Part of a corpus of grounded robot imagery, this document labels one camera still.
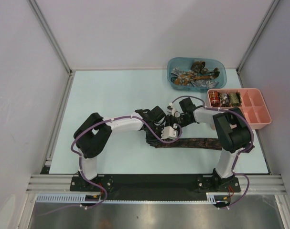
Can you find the silver grey patterned tie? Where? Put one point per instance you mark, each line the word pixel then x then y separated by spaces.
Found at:
pixel 177 70

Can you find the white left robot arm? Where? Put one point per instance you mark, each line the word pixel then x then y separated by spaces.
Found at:
pixel 92 136

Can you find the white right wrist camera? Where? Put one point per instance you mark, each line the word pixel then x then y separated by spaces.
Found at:
pixel 172 110

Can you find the blue plastic bin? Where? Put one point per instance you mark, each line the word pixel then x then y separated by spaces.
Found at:
pixel 185 63

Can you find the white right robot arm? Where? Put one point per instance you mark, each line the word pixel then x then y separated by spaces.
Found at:
pixel 233 131

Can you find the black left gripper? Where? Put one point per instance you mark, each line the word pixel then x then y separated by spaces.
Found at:
pixel 152 141

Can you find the green rolled tie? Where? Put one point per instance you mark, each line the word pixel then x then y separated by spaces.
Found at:
pixel 235 99

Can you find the dark brown paisley tie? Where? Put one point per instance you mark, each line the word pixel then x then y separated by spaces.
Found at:
pixel 202 143

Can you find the aluminium frame rail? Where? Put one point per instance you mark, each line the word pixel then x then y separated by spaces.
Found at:
pixel 51 183

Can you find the pink compartment organizer box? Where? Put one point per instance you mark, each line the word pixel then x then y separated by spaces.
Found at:
pixel 252 106

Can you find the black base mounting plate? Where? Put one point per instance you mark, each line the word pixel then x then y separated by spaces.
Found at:
pixel 158 187

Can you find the white slotted cable duct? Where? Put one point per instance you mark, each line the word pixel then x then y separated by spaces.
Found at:
pixel 89 199

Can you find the orange patterned tie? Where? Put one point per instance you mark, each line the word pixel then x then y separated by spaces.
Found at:
pixel 194 79

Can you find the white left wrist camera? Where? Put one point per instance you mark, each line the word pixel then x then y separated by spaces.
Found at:
pixel 169 132

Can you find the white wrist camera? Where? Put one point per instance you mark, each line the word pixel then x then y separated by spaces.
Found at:
pixel 172 110
pixel 169 132

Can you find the brown patterned tie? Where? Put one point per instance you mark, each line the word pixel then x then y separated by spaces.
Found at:
pixel 199 67

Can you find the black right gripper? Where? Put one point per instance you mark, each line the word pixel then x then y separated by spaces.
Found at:
pixel 174 117

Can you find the purple white rolled tie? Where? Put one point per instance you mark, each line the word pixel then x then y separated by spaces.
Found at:
pixel 224 100

